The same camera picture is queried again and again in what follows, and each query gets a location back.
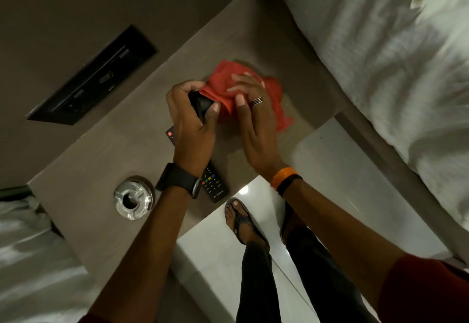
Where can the small black device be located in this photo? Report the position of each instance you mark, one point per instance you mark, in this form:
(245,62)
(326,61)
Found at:
(201,105)

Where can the person's right forearm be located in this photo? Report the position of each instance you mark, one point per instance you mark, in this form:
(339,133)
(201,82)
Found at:
(340,231)

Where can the person's left leg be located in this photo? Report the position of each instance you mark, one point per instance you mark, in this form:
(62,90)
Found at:
(256,286)

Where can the black remote control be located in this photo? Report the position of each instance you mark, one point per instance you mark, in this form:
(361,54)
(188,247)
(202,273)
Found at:
(214,185)

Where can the person's left hand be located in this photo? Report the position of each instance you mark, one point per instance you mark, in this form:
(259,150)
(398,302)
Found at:
(192,139)

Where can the clear glass ashtray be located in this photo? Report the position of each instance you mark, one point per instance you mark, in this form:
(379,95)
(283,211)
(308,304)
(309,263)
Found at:
(132,199)

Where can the person's left thumb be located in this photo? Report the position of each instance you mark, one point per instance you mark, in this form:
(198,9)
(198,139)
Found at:
(213,114)

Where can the person's right leg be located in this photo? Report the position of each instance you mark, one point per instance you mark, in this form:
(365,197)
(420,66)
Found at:
(322,282)

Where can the red cleaning cloth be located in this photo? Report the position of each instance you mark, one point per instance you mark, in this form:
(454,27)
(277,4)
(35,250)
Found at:
(220,84)

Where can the brown bed base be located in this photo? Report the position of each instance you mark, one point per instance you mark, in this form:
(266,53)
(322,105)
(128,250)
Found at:
(399,187)

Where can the white bed sheet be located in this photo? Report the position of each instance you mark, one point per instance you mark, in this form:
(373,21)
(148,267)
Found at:
(33,267)

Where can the black wristband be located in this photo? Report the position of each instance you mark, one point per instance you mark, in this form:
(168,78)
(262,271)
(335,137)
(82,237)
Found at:
(287,184)

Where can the person's right thumb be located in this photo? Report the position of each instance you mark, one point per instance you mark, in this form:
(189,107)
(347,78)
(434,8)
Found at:
(242,108)

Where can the white bed duvet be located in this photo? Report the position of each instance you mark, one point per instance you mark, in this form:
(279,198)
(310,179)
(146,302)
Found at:
(395,59)

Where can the red shirt sleeve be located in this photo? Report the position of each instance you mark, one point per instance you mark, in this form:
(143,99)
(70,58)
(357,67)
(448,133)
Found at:
(425,293)

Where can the person's right middle finger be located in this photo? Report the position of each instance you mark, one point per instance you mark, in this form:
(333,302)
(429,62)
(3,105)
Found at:
(249,80)

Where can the black wall switch panel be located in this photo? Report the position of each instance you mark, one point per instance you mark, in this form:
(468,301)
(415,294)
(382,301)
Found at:
(91,81)

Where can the orange wristband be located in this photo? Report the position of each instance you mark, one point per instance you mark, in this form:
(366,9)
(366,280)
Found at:
(281,176)

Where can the black wristwatch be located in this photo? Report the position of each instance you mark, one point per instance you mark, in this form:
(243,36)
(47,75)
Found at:
(177,178)

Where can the person's left forearm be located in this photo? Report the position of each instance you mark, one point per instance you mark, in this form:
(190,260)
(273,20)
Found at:
(146,253)

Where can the person's right hand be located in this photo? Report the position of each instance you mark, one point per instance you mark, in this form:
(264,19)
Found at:
(262,136)

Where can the black sandal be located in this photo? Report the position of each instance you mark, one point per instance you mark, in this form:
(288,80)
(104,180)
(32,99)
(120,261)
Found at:
(243,220)

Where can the person's leg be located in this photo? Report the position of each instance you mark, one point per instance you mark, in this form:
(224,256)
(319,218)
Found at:
(322,282)
(256,286)

